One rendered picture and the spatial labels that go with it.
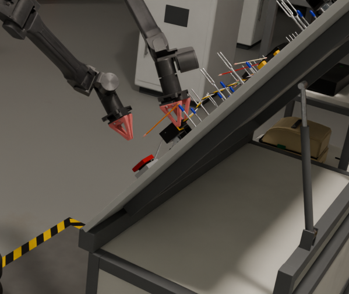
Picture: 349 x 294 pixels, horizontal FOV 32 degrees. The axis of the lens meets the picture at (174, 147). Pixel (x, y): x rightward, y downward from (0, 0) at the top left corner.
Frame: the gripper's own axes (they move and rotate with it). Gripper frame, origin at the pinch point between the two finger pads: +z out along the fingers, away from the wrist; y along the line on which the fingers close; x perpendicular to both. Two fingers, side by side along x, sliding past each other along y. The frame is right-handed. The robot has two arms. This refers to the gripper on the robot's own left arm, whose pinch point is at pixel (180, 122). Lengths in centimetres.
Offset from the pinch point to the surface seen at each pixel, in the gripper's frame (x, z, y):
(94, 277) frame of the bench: 31, 37, -22
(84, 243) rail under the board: 30.6, 26.1, -22.8
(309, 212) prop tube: -36, 29, -20
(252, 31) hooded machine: 109, -49, 558
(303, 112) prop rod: -41.3, 3.6, -22.3
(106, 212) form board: 18.3, 17.6, -25.8
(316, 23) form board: -52, -16, -41
